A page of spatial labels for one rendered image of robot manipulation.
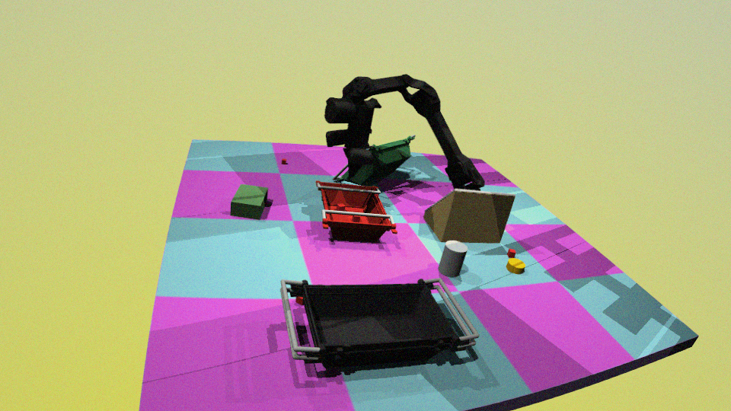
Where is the green block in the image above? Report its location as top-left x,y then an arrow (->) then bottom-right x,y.
230,184 -> 268,220

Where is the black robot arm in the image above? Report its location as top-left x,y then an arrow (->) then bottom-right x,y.
324,74 -> 485,191

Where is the grey cylinder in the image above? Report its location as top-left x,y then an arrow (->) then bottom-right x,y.
438,241 -> 468,278

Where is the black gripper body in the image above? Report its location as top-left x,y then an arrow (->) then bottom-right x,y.
346,122 -> 374,165

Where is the yellow cylinder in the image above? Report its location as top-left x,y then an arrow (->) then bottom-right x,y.
506,258 -> 525,274

